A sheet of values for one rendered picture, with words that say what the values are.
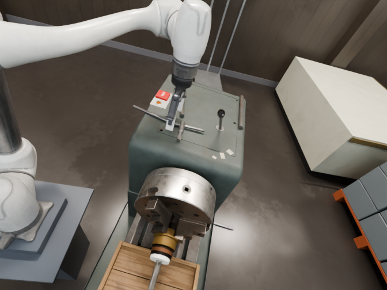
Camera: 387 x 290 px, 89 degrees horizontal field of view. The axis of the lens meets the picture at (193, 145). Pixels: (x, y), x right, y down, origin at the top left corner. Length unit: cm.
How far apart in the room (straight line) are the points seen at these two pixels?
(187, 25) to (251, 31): 353
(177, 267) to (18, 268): 66
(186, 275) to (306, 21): 410
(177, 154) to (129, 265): 50
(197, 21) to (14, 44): 42
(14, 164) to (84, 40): 65
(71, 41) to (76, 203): 86
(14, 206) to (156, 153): 56
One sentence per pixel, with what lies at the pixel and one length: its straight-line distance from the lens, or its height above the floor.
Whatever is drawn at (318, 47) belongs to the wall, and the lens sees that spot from 462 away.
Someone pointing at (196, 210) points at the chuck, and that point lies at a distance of 72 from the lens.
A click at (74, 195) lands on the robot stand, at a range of 127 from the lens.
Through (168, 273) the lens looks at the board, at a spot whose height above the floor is 89.
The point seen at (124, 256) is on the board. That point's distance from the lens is 98.
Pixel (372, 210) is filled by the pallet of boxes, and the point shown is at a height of 35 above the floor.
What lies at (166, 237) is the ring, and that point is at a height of 112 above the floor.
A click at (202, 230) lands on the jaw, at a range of 79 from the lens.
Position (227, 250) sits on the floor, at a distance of 204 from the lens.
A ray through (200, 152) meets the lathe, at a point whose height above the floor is 125.
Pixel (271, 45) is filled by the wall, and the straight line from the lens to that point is 429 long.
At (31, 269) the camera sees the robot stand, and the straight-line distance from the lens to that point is 119.
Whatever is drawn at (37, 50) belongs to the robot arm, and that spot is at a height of 158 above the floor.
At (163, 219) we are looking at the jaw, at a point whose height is 115.
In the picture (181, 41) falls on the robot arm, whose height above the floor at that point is 162.
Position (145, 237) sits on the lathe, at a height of 86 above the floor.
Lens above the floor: 184
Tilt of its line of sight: 46 degrees down
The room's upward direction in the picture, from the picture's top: 19 degrees clockwise
